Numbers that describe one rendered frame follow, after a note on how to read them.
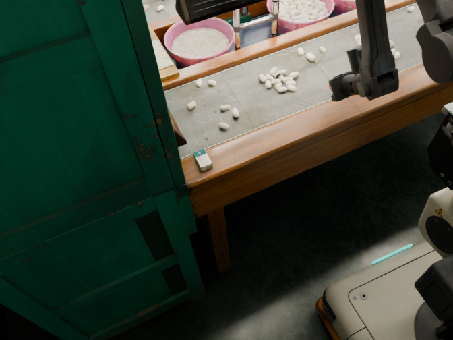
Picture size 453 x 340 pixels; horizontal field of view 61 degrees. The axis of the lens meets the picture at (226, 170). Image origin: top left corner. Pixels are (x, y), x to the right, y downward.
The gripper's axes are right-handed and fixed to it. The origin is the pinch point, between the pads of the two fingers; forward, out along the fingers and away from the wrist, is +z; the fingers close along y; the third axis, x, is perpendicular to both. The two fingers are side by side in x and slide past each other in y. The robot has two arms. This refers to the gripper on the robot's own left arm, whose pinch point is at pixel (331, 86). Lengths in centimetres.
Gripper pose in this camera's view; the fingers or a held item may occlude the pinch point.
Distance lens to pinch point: 123.9
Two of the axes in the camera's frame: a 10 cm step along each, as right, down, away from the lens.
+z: -2.8, -1.7, 9.4
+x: 3.3, 9.1, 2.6
